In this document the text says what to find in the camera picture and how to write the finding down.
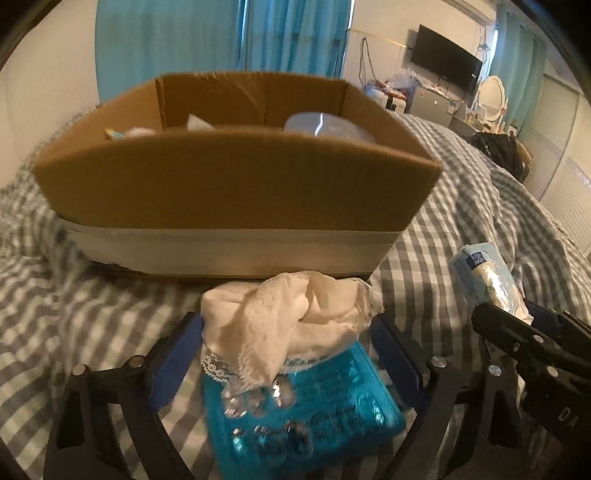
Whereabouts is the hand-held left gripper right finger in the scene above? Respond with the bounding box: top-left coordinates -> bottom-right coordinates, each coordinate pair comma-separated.
369,314 -> 533,480

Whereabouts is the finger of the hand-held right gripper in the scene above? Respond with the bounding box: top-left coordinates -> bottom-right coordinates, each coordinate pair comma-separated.
471,302 -> 563,366
525,299 -> 591,358

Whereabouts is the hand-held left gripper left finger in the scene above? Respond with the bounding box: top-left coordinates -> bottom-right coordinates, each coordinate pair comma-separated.
44,313 -> 205,480

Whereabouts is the blue white tissue packet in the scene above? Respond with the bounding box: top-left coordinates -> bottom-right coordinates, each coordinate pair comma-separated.
449,242 -> 536,326

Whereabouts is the teal plastic packet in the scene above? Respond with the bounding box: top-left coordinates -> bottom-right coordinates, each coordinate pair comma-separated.
202,342 -> 407,479

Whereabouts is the white lace cloth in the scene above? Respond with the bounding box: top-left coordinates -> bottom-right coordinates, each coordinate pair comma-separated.
199,271 -> 386,387

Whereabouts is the brown cardboard box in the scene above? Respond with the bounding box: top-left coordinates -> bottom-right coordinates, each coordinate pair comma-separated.
32,71 -> 445,283

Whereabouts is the grey white checkered blanket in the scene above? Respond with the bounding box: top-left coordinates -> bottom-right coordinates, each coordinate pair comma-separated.
0,104 -> 591,480

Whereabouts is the black bag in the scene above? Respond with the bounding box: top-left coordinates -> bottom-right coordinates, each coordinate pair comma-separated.
465,131 -> 530,182

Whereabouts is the white sliding wardrobe door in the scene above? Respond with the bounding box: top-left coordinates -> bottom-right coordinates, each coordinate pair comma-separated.
521,73 -> 591,257

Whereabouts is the small pale item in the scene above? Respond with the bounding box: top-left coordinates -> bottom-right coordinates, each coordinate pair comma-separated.
104,126 -> 158,140

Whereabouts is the white round vanity mirror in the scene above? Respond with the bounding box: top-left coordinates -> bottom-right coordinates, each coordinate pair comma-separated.
477,75 -> 507,126

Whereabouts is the grey mini fridge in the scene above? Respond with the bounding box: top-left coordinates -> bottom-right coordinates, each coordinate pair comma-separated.
405,87 -> 459,128

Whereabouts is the clear plastic container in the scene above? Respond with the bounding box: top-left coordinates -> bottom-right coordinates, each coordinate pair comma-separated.
283,111 -> 378,147

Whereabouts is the teal window curtain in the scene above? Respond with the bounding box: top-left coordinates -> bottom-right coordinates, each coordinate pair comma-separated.
245,0 -> 357,80
488,9 -> 549,136
94,0 -> 246,103

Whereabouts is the pile of plastic bags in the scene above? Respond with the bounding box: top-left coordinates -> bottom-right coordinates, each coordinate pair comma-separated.
364,70 -> 419,112

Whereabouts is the black wall television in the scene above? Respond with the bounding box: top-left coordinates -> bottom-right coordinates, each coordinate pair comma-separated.
410,25 -> 484,96

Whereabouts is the hanging dark cable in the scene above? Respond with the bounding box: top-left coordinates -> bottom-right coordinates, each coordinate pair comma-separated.
358,37 -> 376,86

